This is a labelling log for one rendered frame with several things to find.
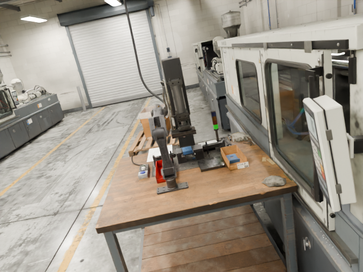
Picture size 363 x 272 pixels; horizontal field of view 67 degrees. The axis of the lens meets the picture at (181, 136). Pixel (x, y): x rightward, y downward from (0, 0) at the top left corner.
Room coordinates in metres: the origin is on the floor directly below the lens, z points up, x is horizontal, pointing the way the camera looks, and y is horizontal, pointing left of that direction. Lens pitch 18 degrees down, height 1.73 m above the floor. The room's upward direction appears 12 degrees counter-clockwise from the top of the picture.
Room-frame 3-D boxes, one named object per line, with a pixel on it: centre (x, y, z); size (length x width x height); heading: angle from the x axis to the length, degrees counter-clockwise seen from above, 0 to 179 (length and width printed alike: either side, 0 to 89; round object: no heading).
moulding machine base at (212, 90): (7.60, -1.39, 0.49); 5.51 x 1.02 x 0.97; 177
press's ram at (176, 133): (1.99, -0.02, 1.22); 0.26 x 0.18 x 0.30; 1
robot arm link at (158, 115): (1.63, 0.12, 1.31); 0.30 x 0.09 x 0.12; 179
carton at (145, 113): (5.44, 0.44, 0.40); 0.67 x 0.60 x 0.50; 173
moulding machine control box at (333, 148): (0.87, -0.54, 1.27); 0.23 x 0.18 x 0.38; 87
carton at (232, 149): (1.73, -0.33, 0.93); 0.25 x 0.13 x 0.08; 1
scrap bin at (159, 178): (1.76, 0.16, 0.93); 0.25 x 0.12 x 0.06; 1
